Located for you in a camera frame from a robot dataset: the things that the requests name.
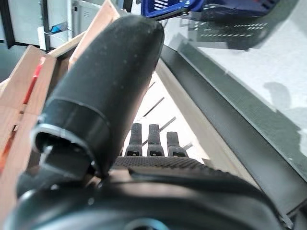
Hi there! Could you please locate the blue plastic shopping basket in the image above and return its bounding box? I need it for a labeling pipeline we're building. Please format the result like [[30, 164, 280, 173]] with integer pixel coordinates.
[[141, 0, 280, 21]]

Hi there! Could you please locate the white metal cabinet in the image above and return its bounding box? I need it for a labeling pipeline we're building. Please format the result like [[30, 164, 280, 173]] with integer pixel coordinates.
[[37, 0, 103, 50]]

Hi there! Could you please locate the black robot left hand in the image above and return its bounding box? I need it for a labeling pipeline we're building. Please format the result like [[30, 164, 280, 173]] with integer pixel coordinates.
[[4, 14, 283, 230]]

